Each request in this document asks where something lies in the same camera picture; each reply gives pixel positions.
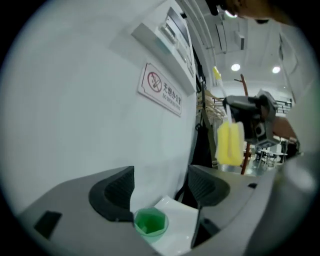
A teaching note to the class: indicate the white wall switch plate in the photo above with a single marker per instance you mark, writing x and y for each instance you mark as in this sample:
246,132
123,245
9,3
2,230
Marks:
190,68
182,53

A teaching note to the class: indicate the row of wooden hangers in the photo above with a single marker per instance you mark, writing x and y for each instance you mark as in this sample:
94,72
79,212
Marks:
212,105

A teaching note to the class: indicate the white wall thermostat panel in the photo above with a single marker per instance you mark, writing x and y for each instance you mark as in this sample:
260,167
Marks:
167,31

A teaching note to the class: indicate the dark framed wall board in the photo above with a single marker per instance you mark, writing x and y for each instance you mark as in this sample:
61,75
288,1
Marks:
178,25

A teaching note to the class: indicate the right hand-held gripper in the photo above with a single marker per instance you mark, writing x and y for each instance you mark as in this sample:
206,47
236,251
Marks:
268,130

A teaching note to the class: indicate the person's right forearm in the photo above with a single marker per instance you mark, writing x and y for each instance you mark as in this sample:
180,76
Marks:
283,127

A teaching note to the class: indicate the white shirt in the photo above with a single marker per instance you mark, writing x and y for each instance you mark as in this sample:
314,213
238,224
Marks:
300,100

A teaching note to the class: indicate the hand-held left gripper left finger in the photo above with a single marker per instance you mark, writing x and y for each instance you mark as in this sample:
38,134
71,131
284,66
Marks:
70,200

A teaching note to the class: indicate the green plastic cup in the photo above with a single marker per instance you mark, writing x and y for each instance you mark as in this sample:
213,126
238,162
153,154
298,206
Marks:
150,225

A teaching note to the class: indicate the yellow brush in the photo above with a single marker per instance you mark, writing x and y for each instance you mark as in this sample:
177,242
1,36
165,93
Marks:
225,145

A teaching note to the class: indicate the brown wooden coat stand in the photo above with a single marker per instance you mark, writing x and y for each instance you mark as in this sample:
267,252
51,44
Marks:
246,160

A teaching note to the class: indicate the round ceiling light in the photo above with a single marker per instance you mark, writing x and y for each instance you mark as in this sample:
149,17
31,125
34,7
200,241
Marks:
235,67
276,70

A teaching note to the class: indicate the white red-bordered wall sign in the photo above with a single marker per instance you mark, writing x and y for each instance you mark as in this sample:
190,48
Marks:
160,92

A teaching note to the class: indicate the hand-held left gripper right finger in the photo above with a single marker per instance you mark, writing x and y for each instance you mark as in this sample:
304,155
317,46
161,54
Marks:
237,205

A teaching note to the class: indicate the black bag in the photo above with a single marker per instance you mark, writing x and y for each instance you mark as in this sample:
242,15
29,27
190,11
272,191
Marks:
202,150

